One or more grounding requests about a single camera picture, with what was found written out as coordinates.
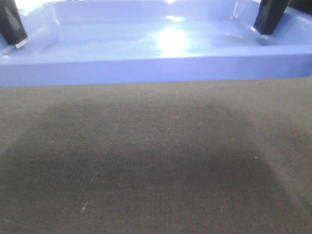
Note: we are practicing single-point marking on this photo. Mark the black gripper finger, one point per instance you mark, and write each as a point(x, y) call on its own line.
point(11, 26)
point(269, 15)

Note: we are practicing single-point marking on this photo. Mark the blue plastic tray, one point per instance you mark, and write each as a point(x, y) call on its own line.
point(131, 41)

